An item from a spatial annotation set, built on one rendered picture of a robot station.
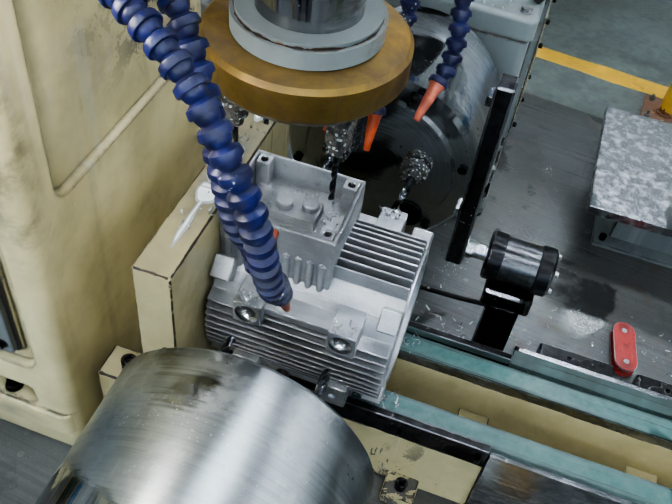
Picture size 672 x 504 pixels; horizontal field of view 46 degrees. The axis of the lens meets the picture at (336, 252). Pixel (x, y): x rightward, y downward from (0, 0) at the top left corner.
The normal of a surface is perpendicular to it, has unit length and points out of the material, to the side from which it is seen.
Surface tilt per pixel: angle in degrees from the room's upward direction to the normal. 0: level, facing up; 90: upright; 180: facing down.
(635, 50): 0
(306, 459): 36
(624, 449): 90
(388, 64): 0
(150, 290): 90
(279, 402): 17
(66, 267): 90
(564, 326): 0
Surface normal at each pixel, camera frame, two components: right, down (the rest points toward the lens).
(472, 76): 0.67, -0.33
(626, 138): 0.10, -0.68
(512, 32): -0.32, 0.67
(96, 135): 0.94, 0.30
